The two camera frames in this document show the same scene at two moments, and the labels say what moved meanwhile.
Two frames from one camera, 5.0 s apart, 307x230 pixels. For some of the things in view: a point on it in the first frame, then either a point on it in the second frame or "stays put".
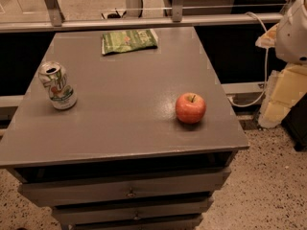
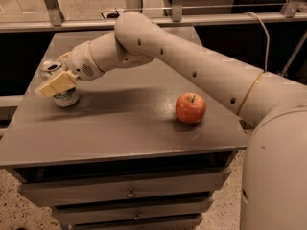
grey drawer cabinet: [134, 140] stays put
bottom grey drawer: [169, 222] stays put
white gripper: [293, 35] to [80, 62]
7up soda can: [54, 79] stays put
